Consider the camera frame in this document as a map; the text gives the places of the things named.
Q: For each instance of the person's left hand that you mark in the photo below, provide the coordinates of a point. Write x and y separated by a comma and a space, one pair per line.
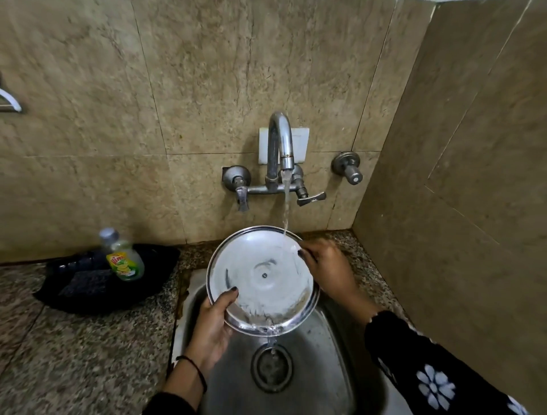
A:
209, 329

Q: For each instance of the person's right hand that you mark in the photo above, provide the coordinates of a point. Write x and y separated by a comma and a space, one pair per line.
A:
331, 269

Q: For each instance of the round steel lid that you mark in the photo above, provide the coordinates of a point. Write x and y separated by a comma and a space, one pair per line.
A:
256, 256

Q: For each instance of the person's right forearm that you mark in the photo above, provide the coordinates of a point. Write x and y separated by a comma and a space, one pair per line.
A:
427, 363

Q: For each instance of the black wrist thread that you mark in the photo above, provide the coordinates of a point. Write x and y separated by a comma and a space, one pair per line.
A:
198, 372

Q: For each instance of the steel sink drain strainer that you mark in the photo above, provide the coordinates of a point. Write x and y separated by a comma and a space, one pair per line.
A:
271, 367

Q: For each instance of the black plastic soap tray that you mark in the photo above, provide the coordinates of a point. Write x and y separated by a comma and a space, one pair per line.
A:
158, 273

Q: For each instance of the steel sink basin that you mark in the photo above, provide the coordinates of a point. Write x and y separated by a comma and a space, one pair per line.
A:
316, 376

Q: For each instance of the clear dish soap bottle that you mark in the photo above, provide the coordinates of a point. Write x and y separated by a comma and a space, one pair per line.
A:
124, 263

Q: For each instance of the dark scrub sponge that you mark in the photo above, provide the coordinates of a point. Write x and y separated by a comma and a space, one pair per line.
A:
85, 284

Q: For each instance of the white hanging peeler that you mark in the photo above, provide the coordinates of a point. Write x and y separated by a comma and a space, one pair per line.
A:
13, 101

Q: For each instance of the steel wall valve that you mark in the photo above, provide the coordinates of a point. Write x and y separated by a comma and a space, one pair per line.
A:
347, 164

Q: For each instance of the white blank wall plate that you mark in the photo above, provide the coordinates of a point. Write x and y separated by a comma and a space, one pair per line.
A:
301, 141

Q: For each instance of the steel wall faucet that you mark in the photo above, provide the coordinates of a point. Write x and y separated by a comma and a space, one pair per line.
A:
280, 132

